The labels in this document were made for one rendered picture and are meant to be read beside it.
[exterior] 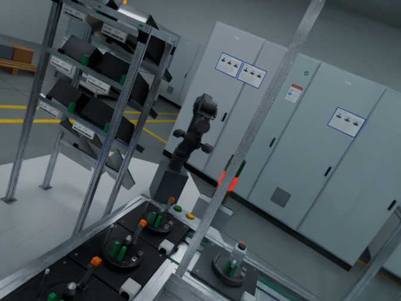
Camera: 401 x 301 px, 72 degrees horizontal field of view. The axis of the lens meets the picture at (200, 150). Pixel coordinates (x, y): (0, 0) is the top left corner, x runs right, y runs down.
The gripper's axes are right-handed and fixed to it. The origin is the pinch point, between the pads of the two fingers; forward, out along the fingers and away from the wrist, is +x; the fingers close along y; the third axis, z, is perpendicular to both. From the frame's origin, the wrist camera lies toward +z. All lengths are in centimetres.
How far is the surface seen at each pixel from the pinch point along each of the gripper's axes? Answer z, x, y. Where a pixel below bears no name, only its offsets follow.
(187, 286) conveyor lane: 36, 31, 29
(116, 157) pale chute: 26.9, 7.6, -17.9
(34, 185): 27, 39, -51
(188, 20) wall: -790, -142, -388
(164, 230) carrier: 22.4, 26.5, 10.2
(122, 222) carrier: 29.7, 28.5, -4.7
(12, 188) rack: 42, 33, -46
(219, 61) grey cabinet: -294, -49, -90
